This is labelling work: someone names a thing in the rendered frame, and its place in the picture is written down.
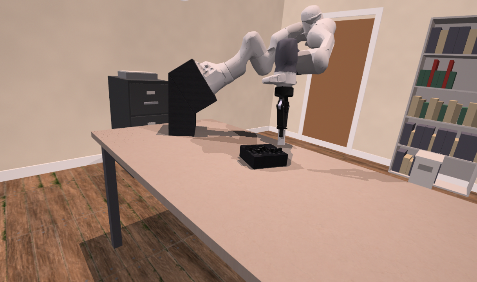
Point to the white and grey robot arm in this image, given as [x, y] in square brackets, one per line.
[289, 60]

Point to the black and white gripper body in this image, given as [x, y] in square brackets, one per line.
[283, 93]

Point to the black lighting desk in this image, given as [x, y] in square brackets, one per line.
[263, 156]

